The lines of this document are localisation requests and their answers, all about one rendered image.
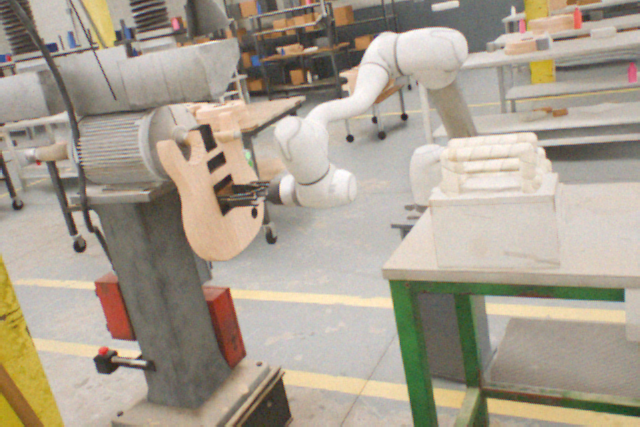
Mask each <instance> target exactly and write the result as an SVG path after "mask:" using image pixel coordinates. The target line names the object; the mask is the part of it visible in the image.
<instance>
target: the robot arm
mask: <svg viewBox="0 0 640 427"><path fill-rule="evenodd" d="M467 54H468V49H467V43H466V40H465V38H464V37H463V35H462V34H460V33H459V32H457V31H454V30H451V29H445V28H432V29H423V30H416V31H412V32H409V33H405V34H398V35H397V34H394V33H390V32H388V33H384V34H381V35H380V36H378V37H377V38H376V39H375V40H374V41H373V42H372V43H371V44H370V46H369V47H368V49H367V51H366V53H365V54H364V57H363V59H362V61H361V65H360V68H359V71H358V76H357V82H356V86H355V90H354V93H353V95H352V96H351V97H349V98H345V99H340V100H336V101H331V102H327V103H324V104H321V105H319V106H317V107H316V108H315V109H313V110H312V111H311V112H310V113H309V115H308V116H307V117H306V118H305V119H303V118H300V117H297V116H290V117H287V118H285V119H283V120H282V121H280V122H279V124H278V125H277V127H275V129H274V131H273V141H274V145H275V149H277V152H278V154H279V156H280V158H281V160H282V162H283V164H284V165H285V167H286V169H287V170H288V171H289V173H290V174H291V175H290V176H286V177H284V178H282V179H273V180H255V181H250V183H246V184H245V185H244V184H236V185H231V187H232V190H233V193H234V194H241V195H236V196H232V195H230V194H229V195H218V196H217V197H218V200H219V202H220V205H229V208H238V207H249V206H254V207H257V206H259V204H258V203H259V202H261V201H262V202H265V201H270V202H271V203H272V204H274V205H286V206H287V207H304V206H307V207H311V208H319V209H320V208H334V207H340V206H344V205H347V204H349V203H351V202H352V201H353V200H354V198H355V196H356V193H357V183H356V179H355V176H354V175H353V174H351V173H349V172H347V171H344V170H338V169H336V167H334V166H333V165H332V164H331V163H330V162H329V161H328V159H327V156H328V140H329V134H328V132H327V130H326V126H327V124H328V123H329V122H332V121H337V120H342V119H347V118H352V117H356V116H359V115H361V114H363V113H364V112H365V111H366V110H367V109H368V108H369V107H370V106H371V105H372V103H373V102H374V100H375V99H376V97H377V96H378V95H379V93H380V92H381V91H382V89H383V88H384V87H385V86H386V84H387V82H388V81H389V79H393V78H397V77H402V76H409V75H412V76H413V77H414V78H415V79H416V80H417V81H418V82H420V83H421V84H422V85H423V86H424V87H426V88H427V89H428V91H429V94H430V96H431V98H432V100H433V103H434V105H435V107H436V110H437V112H438V114H439V117H440V119H441V121H442V124H443V126H444V128H445V130H446V133H447V135H448V137H449V140H451V139H456V138H467V137H479V134H478V132H477V129H476V127H475V124H474V121H473V119H472V116H471V113H470V111H469V108H468V105H467V102H466V99H465V97H464V94H463V91H462V89H461V86H460V84H459V81H458V78H457V73H458V69H459V68H461V67H462V66H463V64H464V63H465V61H466V58H467ZM443 150H445V149H444V148H443V146H441V145H438V144H428V145H424V146H421V148H419V149H417V150H416V151H415V153H414V155H413V157H412V160H411V166H410V179H411V186H412V192H413V196H414V200H415V202H413V203H407V204H405V209H406V210H409V211H413V212H411V213H410V214H408V215H407V219H408V220H415V219H417V220H419V219H420V218H421V217H422V215H423V214H424V213H425V211H426V210H427V209H428V208H429V199H430V197H431V196H432V194H433V193H434V192H433V193H431V192H432V190H433V189H434V188H437V187H438V185H439V184H440V183H441V181H442V180H443V175H442V167H441V160H440V154H441V152H442V151H443ZM254 183H255V184H254ZM246 190H247V191H246ZM254 193H255V194H254ZM255 196H256V197H255Z"/></svg>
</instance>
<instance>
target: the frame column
mask: <svg viewBox="0 0 640 427"><path fill-rule="evenodd" d="M177 194H178V188H176V189H174V190H172V191H170V192H168V193H166V194H165V195H163V196H161V197H159V198H157V199H155V200H153V201H150V202H133V203H102V204H88V205H89V206H90V207H91V209H92V210H93V211H94V212H95V213H96V214H97V215H98V218H99V221H100V224H101V227H102V230H103V233H104V237H105V240H106V243H107V246H108V249H109V253H110V256H111V259H112V262H113V265H114V268H115V273H116V276H117V279H118V282H119V285H120V289H121V292H122V295H123V298H124V301H125V304H126V308H127V311H128V314H129V317H130V320H131V324H132V327H133V330H134V333H135V336H136V339H137V343H138V346H139V349H140V352H141V355H142V358H143V359H146V360H154V363H155V366H156V369H157V371H148V370H146V371H147V376H148V387H147V395H146V402H151V403H157V404H163V405H168V406H174V407H180V408H185V409H191V410H195V409H198V408H199V407H201V405H202V404H203V403H204V402H205V401H206V400H207V399H208V398H209V397H210V396H211V394H212V393H213V392H214V391H215V389H216V388H217V387H218V386H219V385H220V384H221V383H222V382H223V381H224V380H225V379H226V378H227V377H228V376H229V374H230V373H231V372H232V371H233V369H232V370H231V369H230V367H229V365H228V364H227V362H226V361H225V359H224V358H223V356H222V354H221V352H220V350H219V347H218V343H217V339H216V336H215V332H214V328H213V325H212V321H211V317H210V314H209V310H208V306H207V303H206V299H205V295H204V292H203V288H202V284H201V280H200V277H199V273H198V268H197V265H196V261H195V257H194V254H193V250H192V246H191V244H190V242H189V240H188V237H187V235H186V231H185V228H184V222H183V213H182V210H181V206H180V202H179V198H178V195H177Z"/></svg>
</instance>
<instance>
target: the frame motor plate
mask: <svg viewBox="0 0 640 427"><path fill-rule="evenodd" d="M104 187H106V185H103V186H97V185H95V186H92V187H90V188H88V189H86V193H87V203H88V204H102V203H133V202H150V201H153V200H155V199H157V198H159V197H161V196H163V195H165V194H166V193H168V192H170V191H172V190H174V189H176V188H178V187H177V185H176V183H175V182H172V183H170V184H168V185H166V186H164V187H162V188H160V189H147V188H144V189H142V190H124V191H102V188H104ZM69 198H70V201H71V204H81V202H80V193H79V192H77V194H75V195H72V196H70V197H69Z"/></svg>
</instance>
